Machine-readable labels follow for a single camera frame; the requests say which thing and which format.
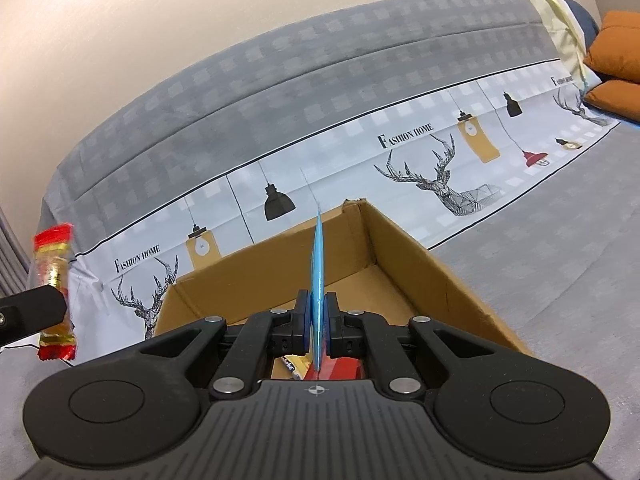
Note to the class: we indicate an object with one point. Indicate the cardboard box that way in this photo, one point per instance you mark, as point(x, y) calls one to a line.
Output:
point(410, 280)

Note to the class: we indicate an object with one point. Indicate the orange pillow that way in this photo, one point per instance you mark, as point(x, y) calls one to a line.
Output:
point(617, 45)
point(617, 100)

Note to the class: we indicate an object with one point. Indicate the grey curtain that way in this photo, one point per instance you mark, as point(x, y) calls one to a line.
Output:
point(10, 260)

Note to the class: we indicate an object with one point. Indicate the light blue snack packet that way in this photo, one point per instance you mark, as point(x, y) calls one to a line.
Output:
point(318, 260)

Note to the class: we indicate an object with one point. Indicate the pale yellow cloth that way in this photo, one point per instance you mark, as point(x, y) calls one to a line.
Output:
point(555, 15)

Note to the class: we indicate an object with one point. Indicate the red coffee packet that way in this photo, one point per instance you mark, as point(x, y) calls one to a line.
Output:
point(345, 367)

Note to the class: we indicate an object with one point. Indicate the blue pillow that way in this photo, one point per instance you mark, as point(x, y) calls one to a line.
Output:
point(585, 22)

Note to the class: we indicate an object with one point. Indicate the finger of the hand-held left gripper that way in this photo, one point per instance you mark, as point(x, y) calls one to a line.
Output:
point(30, 311)

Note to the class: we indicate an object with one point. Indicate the red gold candy packet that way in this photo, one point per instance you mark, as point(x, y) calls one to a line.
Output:
point(52, 260)

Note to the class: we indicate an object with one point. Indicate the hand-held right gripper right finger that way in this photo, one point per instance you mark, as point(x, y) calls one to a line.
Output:
point(332, 320)

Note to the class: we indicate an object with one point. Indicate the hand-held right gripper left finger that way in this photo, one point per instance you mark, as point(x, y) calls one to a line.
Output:
point(302, 320)

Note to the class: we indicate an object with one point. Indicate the yellow candy bar packet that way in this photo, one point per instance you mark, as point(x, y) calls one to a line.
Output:
point(295, 365)

